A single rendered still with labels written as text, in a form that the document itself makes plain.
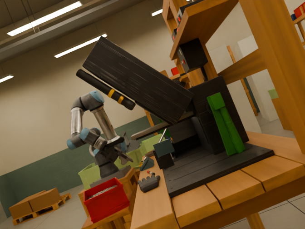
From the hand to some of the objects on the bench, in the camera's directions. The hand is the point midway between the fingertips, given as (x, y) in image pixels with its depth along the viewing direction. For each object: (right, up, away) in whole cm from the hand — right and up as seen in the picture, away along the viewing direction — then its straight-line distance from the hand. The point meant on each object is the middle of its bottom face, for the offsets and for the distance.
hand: (132, 160), depth 172 cm
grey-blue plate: (+22, 0, -22) cm, 32 cm away
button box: (+11, -8, +5) cm, 15 cm away
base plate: (+38, +5, -13) cm, 40 cm away
